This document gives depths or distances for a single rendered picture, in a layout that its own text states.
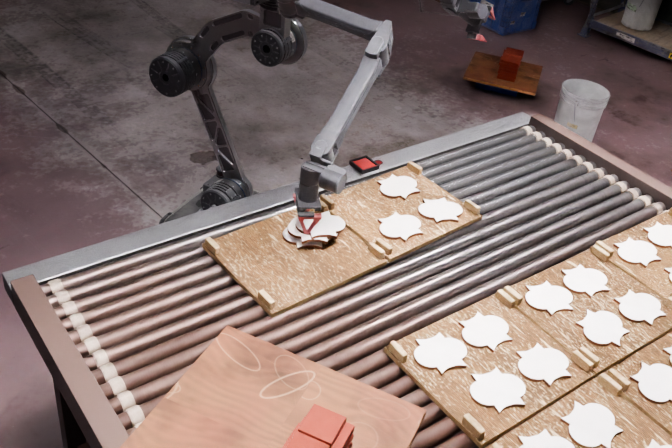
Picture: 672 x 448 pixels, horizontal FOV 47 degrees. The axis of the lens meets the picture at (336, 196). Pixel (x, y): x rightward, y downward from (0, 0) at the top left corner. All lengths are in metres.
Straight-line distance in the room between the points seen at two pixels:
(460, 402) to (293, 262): 0.63
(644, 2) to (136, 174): 4.40
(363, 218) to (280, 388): 0.83
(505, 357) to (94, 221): 2.43
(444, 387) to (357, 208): 0.74
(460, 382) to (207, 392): 0.62
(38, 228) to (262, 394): 2.40
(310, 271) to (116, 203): 2.03
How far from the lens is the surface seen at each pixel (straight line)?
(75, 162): 4.39
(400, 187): 2.54
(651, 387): 2.11
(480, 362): 2.00
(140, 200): 4.05
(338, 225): 2.25
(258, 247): 2.23
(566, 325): 2.19
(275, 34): 2.92
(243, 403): 1.68
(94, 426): 1.78
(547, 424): 1.92
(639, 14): 6.92
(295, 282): 2.12
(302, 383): 1.72
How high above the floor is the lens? 2.32
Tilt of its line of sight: 34 degrees down
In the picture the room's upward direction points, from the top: 7 degrees clockwise
